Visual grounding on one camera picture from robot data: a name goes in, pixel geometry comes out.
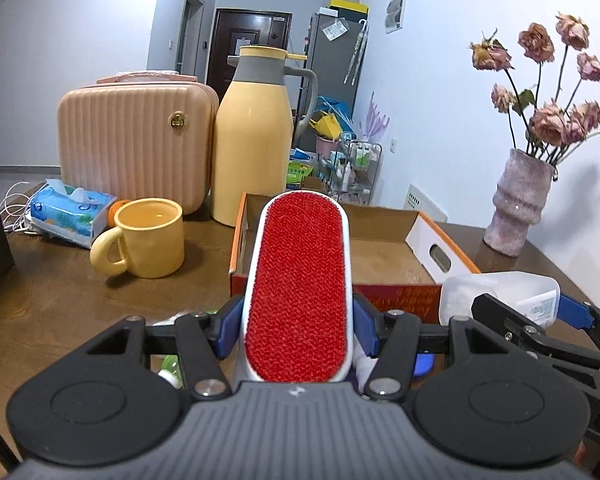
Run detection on grey refrigerator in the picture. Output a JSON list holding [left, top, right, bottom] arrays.
[[304, 13, 363, 118]]

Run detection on yellow box on fridge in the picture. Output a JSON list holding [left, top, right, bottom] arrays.
[[329, 0, 368, 15]]

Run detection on red white lint brush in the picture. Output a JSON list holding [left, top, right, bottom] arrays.
[[236, 191, 353, 382]]

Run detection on orange fruit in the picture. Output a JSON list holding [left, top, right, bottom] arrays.
[[107, 200, 129, 228]]

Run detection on blue tissue pack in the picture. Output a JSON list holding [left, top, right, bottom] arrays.
[[29, 179, 116, 249]]

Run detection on red cardboard box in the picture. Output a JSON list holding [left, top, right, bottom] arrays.
[[228, 195, 478, 323]]

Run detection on yellow thermos jug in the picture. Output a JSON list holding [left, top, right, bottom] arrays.
[[211, 46, 318, 226]]

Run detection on dark entrance door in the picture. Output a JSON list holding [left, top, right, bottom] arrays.
[[206, 9, 292, 100]]

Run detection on white plastic jar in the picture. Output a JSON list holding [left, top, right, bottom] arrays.
[[439, 271, 560, 328]]

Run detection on yellow mug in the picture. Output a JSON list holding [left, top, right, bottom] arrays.
[[90, 198, 185, 278]]

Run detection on pink ribbed suitcase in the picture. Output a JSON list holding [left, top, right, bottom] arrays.
[[57, 72, 220, 214]]

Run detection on wire trolley with bottles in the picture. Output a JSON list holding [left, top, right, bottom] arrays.
[[317, 139, 382, 206]]

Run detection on yellow watering can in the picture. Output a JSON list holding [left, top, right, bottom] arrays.
[[310, 110, 342, 141]]

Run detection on small white tube bottle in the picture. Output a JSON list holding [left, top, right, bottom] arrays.
[[352, 348, 377, 393]]

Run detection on dried pink roses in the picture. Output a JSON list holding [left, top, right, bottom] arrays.
[[469, 12, 600, 168]]

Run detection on wall picture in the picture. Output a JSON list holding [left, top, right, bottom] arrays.
[[385, 0, 407, 34]]

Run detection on blue round lid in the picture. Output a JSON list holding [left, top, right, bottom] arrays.
[[413, 353, 436, 378]]

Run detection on pink ceramic vase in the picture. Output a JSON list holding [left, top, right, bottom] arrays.
[[483, 148, 554, 258]]

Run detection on white cables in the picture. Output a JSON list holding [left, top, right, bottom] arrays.
[[0, 180, 44, 236]]

